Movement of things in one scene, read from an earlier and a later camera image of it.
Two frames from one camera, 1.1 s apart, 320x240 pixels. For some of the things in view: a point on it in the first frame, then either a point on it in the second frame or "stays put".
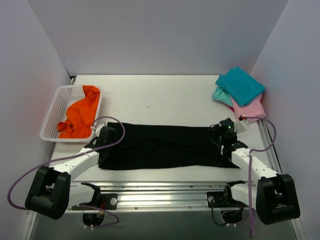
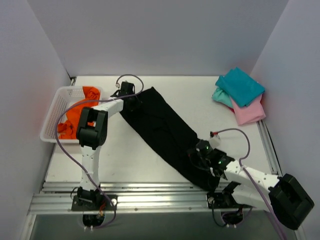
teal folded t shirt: x=242 y=87 stays put
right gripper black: x=224 y=135 to x=196 y=158
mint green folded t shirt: x=222 y=95 stays put
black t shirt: x=149 y=146 to x=160 y=127
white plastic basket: x=64 y=96 stays put
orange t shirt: x=81 y=115 stays put
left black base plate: x=106 y=201 stays put
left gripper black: x=110 y=132 to x=135 y=100
